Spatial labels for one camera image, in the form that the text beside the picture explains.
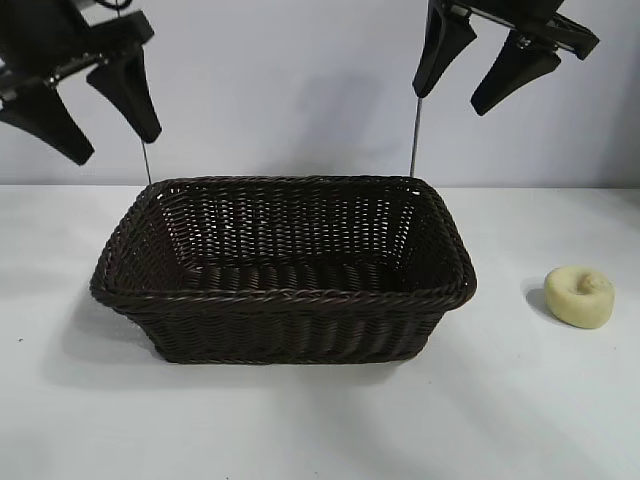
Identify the pale yellow egg yolk pastry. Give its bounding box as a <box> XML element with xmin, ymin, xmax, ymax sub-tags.
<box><xmin>543</xmin><ymin>265</ymin><xmax>615</xmax><ymax>330</ymax></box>

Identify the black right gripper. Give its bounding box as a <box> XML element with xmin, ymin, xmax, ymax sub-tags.
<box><xmin>412</xmin><ymin>0</ymin><xmax>600</xmax><ymax>116</ymax></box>

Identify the dark brown woven basket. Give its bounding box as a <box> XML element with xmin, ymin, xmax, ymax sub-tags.
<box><xmin>89</xmin><ymin>174</ymin><xmax>479</xmax><ymax>366</ymax></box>

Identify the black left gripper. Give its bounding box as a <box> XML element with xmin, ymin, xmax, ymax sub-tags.
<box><xmin>0</xmin><ymin>0</ymin><xmax>163</xmax><ymax>166</ymax></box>

